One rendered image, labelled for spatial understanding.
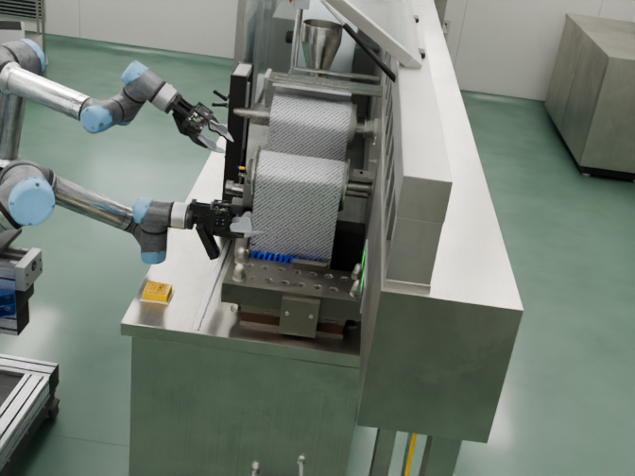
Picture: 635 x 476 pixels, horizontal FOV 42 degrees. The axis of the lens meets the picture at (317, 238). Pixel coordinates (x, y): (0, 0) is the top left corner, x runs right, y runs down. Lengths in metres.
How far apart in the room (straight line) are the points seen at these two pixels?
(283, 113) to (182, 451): 1.03
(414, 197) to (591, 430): 2.50
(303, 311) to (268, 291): 0.11
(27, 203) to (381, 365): 1.07
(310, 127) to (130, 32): 5.81
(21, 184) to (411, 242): 1.13
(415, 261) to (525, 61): 6.64
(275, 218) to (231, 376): 0.45
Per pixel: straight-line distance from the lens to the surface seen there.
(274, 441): 2.41
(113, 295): 4.10
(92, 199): 2.41
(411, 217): 1.38
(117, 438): 3.27
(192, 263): 2.55
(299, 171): 2.26
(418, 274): 1.43
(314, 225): 2.31
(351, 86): 2.51
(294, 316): 2.20
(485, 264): 1.59
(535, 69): 8.03
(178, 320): 2.28
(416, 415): 1.58
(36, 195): 2.19
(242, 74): 2.56
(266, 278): 2.24
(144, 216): 2.35
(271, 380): 2.28
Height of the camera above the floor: 2.15
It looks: 27 degrees down
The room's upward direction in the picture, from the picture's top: 8 degrees clockwise
